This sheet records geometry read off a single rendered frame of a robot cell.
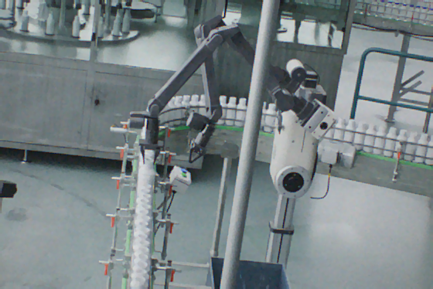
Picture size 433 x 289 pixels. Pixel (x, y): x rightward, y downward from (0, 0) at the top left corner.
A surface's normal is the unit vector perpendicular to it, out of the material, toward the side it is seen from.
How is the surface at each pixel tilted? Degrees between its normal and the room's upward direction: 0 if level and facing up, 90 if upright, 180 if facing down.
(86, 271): 0
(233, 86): 90
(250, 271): 90
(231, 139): 90
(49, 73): 90
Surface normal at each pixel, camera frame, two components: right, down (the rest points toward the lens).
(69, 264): 0.14, -0.95
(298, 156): 0.03, 0.47
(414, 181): -0.25, 0.25
